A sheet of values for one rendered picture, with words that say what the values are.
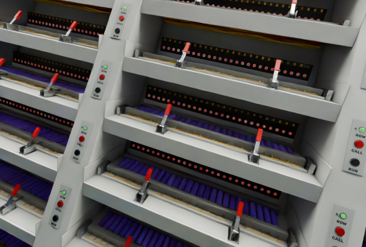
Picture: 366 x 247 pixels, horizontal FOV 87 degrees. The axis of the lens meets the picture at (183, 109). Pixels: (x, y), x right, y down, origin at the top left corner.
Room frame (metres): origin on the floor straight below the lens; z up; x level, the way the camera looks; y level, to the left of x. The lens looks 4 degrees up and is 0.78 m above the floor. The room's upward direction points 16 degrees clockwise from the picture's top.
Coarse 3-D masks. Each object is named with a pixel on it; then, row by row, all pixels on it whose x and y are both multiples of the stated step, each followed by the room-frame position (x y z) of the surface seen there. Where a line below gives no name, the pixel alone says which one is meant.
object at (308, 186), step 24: (120, 120) 0.60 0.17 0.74; (144, 120) 0.64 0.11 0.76; (216, 120) 0.68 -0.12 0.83; (144, 144) 0.57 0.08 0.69; (168, 144) 0.55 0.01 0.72; (192, 144) 0.53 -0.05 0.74; (216, 168) 0.52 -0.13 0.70; (240, 168) 0.50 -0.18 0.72; (264, 168) 0.48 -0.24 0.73; (288, 168) 0.51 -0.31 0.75; (312, 168) 0.49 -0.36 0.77; (288, 192) 0.48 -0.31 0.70; (312, 192) 0.46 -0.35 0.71
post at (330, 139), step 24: (336, 0) 0.63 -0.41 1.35; (360, 0) 0.48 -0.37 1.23; (336, 48) 0.55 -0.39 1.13; (360, 48) 0.45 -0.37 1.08; (336, 72) 0.52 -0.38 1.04; (360, 72) 0.45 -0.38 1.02; (360, 96) 0.44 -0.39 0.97; (312, 120) 0.60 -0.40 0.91; (336, 120) 0.46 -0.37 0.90; (360, 120) 0.44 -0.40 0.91; (312, 144) 0.56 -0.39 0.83; (336, 144) 0.45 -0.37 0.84; (336, 168) 0.45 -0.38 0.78; (336, 192) 0.45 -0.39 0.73; (360, 192) 0.44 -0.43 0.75; (312, 216) 0.47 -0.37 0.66; (360, 216) 0.43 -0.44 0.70; (312, 240) 0.45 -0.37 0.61; (360, 240) 0.43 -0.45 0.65
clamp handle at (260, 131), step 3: (258, 129) 0.52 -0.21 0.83; (261, 129) 0.52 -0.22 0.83; (258, 132) 0.52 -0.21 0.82; (261, 132) 0.52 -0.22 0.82; (258, 135) 0.51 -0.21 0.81; (261, 135) 0.51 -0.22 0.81; (258, 138) 0.51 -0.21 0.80; (258, 141) 0.51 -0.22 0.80; (255, 144) 0.51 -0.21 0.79; (258, 144) 0.51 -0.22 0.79; (255, 147) 0.51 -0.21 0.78; (258, 147) 0.51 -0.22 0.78; (255, 150) 0.51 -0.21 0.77; (255, 153) 0.50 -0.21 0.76
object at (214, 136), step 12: (132, 108) 0.65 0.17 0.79; (156, 120) 0.62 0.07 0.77; (168, 120) 0.61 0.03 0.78; (192, 132) 0.60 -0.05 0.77; (204, 132) 0.59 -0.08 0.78; (216, 132) 0.59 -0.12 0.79; (228, 144) 0.55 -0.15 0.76; (240, 144) 0.56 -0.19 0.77; (252, 144) 0.55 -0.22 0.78; (276, 156) 0.54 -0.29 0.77; (288, 156) 0.53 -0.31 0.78; (300, 156) 0.54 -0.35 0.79
